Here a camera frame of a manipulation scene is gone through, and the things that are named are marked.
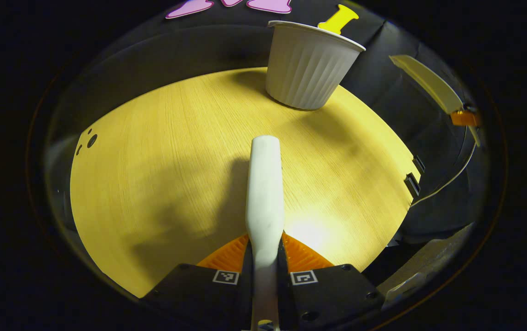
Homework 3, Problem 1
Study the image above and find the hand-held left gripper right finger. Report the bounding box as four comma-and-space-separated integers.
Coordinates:
277, 232, 386, 331

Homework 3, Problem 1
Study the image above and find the white ribbed garbage bin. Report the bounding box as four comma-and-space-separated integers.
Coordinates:
265, 20, 366, 111

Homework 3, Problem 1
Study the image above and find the wooden desktop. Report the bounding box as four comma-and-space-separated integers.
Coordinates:
69, 67, 422, 298

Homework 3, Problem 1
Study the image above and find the small white broom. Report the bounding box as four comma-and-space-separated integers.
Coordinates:
245, 135, 285, 331

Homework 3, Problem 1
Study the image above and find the thin white cable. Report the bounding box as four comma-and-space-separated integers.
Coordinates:
412, 126, 471, 206

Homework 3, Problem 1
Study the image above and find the white dustpan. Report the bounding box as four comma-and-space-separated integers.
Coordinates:
389, 55, 481, 148

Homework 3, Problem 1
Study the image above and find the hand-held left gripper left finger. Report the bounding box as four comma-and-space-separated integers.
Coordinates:
142, 234, 253, 331

